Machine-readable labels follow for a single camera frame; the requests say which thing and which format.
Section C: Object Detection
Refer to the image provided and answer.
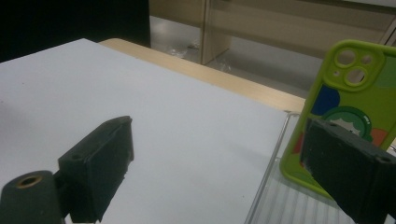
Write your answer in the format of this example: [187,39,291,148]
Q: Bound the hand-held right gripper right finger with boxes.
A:
[300,117,396,224]

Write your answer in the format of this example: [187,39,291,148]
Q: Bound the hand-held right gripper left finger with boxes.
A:
[57,115,134,223]

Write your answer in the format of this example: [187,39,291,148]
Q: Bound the clear plastic tray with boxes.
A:
[244,111,396,224]

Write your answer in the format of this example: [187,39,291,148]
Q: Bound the white board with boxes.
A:
[0,37,303,224]

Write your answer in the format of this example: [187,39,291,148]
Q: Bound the flat clear plastic wrapper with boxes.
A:
[167,46,191,59]

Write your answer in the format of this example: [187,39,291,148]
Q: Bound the light wooden shelf unit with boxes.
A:
[148,0,396,67]

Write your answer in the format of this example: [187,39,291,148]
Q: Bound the small clear plastic wrapper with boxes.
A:
[218,60,233,73]

